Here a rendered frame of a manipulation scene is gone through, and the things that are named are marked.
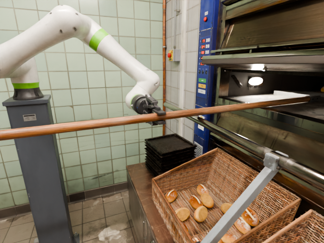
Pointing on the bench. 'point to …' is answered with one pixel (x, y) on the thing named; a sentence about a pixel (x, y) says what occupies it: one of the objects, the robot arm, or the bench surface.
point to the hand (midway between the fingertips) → (159, 116)
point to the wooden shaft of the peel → (22, 132)
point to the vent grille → (198, 150)
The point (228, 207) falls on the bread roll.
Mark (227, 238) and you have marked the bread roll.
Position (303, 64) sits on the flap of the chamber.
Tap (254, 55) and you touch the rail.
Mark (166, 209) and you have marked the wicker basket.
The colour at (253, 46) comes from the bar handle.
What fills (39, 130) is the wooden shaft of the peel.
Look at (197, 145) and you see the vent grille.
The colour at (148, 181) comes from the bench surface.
